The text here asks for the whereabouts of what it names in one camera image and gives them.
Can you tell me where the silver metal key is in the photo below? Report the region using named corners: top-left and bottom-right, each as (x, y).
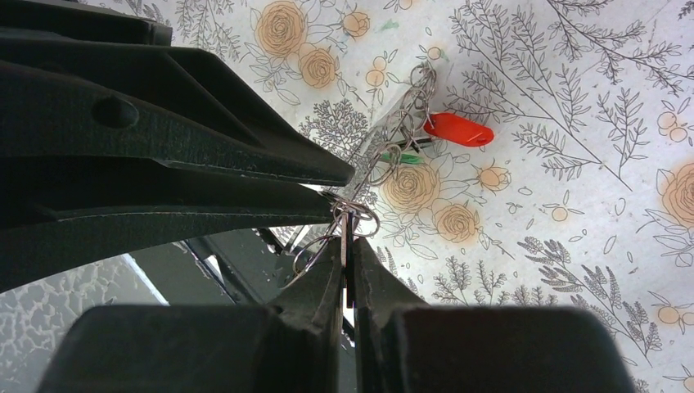
top-left (340, 209), bottom-right (356, 309)

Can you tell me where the green plastic key tag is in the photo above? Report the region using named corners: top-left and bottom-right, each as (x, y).
top-left (379, 153), bottom-right (425, 165)

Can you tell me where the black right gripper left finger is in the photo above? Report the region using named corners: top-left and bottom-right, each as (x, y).
top-left (38, 239), bottom-right (344, 392)

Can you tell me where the red plastic key tag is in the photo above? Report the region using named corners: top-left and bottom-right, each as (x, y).
top-left (424, 112), bottom-right (494, 147)

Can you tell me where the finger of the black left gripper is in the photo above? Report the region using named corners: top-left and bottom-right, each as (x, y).
top-left (1, 1), bottom-right (354, 187)
top-left (1, 157), bottom-right (332, 291)

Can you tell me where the black plastic key tag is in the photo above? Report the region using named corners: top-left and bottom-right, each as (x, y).
top-left (395, 138), bottom-right (435, 151)

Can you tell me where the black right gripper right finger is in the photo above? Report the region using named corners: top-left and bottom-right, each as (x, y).
top-left (352, 239), bottom-right (635, 392)

